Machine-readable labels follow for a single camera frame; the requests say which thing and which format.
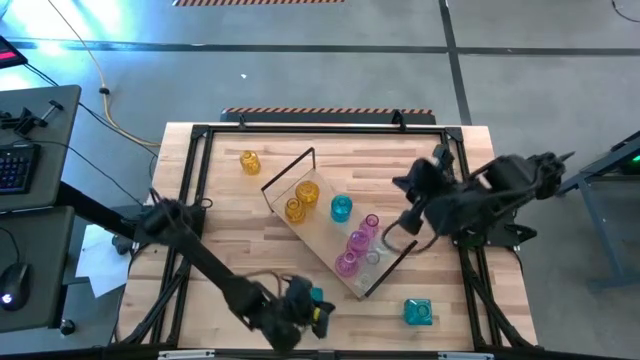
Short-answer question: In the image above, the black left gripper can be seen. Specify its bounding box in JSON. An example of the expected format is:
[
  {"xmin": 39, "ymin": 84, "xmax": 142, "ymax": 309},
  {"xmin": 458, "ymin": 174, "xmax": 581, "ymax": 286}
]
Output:
[{"xmin": 269, "ymin": 273, "xmax": 338, "ymax": 352}]

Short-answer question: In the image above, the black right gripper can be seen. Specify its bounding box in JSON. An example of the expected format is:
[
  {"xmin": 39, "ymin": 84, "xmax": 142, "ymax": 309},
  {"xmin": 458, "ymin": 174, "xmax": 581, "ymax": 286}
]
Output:
[{"xmin": 392, "ymin": 143, "xmax": 459, "ymax": 237}]

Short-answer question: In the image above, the pink cylindrical glass vase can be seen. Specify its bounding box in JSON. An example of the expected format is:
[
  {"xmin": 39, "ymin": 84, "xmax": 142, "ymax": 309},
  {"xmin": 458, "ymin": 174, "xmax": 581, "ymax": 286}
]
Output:
[{"xmin": 360, "ymin": 213, "xmax": 381, "ymax": 239}]

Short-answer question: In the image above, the pink scalloped glass vase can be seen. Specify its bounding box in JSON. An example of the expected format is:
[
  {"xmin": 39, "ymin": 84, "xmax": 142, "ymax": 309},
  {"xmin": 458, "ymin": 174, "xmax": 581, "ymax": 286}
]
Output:
[{"xmin": 334, "ymin": 250, "xmax": 360, "ymax": 279}]

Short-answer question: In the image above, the clear ribbed glass vase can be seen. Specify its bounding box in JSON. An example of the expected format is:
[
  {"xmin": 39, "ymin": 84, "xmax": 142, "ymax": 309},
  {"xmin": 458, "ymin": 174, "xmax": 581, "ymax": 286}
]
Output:
[{"xmin": 374, "ymin": 237, "xmax": 396, "ymax": 258}]

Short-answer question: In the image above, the teal round bottle vase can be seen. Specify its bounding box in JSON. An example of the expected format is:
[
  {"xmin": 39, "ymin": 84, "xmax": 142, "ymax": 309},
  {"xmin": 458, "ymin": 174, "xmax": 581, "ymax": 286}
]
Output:
[{"xmin": 330, "ymin": 194, "xmax": 354, "ymax": 224}]

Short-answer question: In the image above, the tall pink glass vase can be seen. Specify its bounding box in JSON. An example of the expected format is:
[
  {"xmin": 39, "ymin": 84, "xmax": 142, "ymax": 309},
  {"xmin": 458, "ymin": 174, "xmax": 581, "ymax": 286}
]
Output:
[{"xmin": 347, "ymin": 229, "xmax": 371, "ymax": 258}]

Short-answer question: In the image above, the teal square glass vase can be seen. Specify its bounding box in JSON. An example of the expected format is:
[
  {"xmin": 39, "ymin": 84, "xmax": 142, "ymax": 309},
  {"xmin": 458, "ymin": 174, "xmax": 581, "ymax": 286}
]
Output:
[{"xmin": 403, "ymin": 298, "xmax": 434, "ymax": 327}]

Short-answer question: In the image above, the yellow tall textured vase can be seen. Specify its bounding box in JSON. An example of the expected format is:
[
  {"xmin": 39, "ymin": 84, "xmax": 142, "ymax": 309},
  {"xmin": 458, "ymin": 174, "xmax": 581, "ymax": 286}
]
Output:
[{"xmin": 294, "ymin": 180, "xmax": 321, "ymax": 207}]

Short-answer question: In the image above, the yellow ribbed glass vase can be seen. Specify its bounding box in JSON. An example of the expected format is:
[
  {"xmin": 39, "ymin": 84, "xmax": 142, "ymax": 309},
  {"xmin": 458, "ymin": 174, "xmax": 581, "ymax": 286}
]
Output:
[{"xmin": 284, "ymin": 198, "xmax": 307, "ymax": 224}]

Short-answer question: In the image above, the yellow barrel glass vase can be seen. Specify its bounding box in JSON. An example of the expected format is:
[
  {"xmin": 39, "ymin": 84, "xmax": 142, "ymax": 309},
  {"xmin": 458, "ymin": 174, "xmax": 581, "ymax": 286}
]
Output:
[{"xmin": 239, "ymin": 150, "xmax": 262, "ymax": 176}]

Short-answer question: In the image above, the wooden shelf with black legs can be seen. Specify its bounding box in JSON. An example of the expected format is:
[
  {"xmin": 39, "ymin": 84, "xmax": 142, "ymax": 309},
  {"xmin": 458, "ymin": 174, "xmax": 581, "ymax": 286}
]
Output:
[{"xmin": 260, "ymin": 146, "xmax": 419, "ymax": 300}]

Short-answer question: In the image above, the black hazard-striped floor mat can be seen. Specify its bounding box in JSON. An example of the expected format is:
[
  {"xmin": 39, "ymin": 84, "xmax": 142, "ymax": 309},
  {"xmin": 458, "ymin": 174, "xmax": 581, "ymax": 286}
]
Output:
[{"xmin": 221, "ymin": 106, "xmax": 437, "ymax": 126}]

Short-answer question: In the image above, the grey metal side table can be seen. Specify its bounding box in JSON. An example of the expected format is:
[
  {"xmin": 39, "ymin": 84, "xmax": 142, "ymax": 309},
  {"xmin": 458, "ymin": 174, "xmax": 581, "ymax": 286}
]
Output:
[{"xmin": 551, "ymin": 130, "xmax": 640, "ymax": 294}]

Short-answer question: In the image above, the white paper sheet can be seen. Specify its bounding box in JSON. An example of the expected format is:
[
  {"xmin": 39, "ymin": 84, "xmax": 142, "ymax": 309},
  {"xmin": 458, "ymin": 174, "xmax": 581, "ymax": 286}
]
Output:
[{"xmin": 74, "ymin": 223, "xmax": 132, "ymax": 299}]

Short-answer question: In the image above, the black support beam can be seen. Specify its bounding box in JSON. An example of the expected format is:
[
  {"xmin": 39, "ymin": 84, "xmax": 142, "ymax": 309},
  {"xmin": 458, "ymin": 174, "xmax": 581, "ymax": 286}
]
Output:
[{"xmin": 53, "ymin": 180, "xmax": 146, "ymax": 240}]

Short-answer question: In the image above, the dark grey desk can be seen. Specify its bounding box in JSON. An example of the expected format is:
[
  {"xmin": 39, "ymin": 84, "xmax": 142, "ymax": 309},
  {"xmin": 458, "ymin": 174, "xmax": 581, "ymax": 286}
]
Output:
[{"xmin": 0, "ymin": 205, "xmax": 76, "ymax": 332}]

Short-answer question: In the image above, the black computer mouse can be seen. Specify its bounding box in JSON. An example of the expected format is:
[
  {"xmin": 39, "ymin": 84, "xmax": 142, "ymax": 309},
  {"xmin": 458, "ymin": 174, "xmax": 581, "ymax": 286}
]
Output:
[{"xmin": 0, "ymin": 262, "xmax": 31, "ymax": 313}]

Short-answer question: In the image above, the black keyboard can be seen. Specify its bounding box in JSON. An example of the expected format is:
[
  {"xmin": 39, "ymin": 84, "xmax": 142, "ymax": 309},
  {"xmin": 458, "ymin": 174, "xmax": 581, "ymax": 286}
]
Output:
[{"xmin": 0, "ymin": 143, "xmax": 42, "ymax": 196}]

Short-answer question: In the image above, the black desk clamp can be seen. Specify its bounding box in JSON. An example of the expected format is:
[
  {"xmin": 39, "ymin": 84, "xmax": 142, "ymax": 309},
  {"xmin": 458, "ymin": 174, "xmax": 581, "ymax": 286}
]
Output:
[{"xmin": 0, "ymin": 99, "xmax": 66, "ymax": 135}]

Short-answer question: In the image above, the black laptop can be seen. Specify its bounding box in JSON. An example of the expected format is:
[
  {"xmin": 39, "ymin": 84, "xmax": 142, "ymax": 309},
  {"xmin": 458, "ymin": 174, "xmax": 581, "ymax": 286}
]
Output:
[{"xmin": 0, "ymin": 35, "xmax": 29, "ymax": 70}]

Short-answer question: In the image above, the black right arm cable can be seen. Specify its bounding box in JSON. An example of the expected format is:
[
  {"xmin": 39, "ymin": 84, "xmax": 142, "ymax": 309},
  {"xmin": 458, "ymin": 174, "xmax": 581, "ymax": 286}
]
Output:
[{"xmin": 381, "ymin": 219, "xmax": 439, "ymax": 255}]

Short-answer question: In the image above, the silver metal bracket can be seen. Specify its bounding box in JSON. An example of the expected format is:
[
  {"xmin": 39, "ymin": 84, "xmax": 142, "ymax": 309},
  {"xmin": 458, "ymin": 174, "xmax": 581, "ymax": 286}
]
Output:
[
  {"xmin": 157, "ymin": 349, "xmax": 216, "ymax": 360},
  {"xmin": 437, "ymin": 351, "xmax": 495, "ymax": 360}
]

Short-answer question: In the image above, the yellow floor cable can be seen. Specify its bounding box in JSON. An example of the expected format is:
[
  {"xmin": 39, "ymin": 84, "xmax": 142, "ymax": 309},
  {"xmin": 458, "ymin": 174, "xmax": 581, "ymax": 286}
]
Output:
[{"xmin": 46, "ymin": 0, "xmax": 162, "ymax": 148}]

